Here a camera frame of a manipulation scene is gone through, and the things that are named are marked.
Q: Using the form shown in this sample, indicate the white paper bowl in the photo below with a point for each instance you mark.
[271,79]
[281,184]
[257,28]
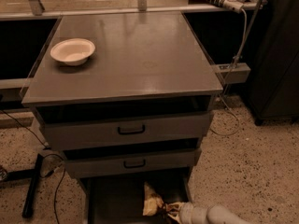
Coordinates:
[73,52]

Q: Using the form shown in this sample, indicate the top grey drawer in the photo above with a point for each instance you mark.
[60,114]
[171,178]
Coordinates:
[117,132]

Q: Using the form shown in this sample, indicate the grey bracket box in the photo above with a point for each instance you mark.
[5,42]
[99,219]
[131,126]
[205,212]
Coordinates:
[228,75]

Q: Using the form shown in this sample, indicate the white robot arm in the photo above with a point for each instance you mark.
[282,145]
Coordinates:
[218,214]

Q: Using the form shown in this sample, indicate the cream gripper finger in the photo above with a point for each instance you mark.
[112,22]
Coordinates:
[176,206]
[174,219]

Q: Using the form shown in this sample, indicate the black floor stand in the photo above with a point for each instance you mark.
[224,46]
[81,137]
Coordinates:
[31,174]

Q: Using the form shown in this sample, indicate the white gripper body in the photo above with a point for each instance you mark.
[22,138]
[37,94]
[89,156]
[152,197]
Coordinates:
[186,214]

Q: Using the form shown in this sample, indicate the middle grey drawer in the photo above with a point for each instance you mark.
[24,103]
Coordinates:
[136,163]

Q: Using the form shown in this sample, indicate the dark cabinet at right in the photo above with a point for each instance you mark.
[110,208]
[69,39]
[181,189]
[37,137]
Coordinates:
[272,90]

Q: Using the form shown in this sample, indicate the brown yellow chip bag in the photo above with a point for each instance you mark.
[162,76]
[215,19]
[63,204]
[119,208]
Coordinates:
[154,205]

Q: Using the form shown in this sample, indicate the grey drawer cabinet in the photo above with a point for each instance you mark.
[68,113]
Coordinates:
[144,64]

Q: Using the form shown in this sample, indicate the bottom open grey drawer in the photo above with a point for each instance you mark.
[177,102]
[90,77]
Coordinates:
[119,199]

